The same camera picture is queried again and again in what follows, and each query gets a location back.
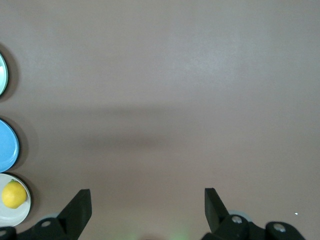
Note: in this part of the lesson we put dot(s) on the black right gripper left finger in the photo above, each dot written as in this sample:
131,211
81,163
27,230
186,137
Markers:
75,215

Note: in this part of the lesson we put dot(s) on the beige round plate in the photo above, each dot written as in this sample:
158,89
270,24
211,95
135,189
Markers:
10,216

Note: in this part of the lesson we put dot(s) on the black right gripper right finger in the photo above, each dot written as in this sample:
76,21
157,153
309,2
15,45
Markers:
215,212

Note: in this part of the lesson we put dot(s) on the pale green round plate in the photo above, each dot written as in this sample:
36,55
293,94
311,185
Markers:
3,75

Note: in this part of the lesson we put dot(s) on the blue round plate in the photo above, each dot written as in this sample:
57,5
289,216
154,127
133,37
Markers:
7,147

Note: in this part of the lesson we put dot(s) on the yellow lemon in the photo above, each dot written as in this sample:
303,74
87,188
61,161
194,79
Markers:
13,195

